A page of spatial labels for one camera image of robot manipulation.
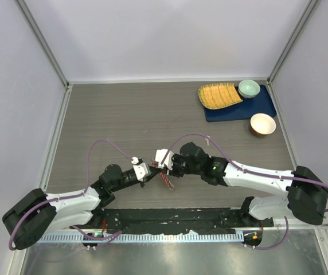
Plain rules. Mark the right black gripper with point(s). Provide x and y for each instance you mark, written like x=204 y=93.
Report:
x=173 y=171

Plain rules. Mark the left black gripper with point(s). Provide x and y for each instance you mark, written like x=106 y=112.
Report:
x=154 y=171

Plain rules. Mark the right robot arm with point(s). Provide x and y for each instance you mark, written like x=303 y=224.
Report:
x=295 y=193

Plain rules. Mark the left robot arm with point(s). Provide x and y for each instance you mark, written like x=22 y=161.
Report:
x=39 y=213

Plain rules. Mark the yellow woven bamboo plate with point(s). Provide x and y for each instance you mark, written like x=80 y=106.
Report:
x=218 y=96

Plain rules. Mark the brown white bowl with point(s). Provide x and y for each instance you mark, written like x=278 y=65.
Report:
x=262 y=124

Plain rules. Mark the dark blue tray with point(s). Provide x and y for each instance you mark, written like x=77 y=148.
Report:
x=244 y=110

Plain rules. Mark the light green bowl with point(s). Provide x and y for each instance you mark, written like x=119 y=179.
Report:
x=248 y=88

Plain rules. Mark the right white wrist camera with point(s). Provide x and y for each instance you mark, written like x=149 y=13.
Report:
x=164 y=159

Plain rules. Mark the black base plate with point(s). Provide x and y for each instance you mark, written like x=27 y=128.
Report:
x=177 y=221

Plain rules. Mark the white slotted cable duct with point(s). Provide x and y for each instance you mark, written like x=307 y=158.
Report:
x=76 y=237

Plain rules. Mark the right aluminium frame post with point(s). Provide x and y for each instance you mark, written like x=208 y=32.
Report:
x=296 y=33

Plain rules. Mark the aluminium frame post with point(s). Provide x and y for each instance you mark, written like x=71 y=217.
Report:
x=31 y=22
x=296 y=33

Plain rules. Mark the left aluminium frame post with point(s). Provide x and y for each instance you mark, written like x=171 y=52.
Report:
x=31 y=22

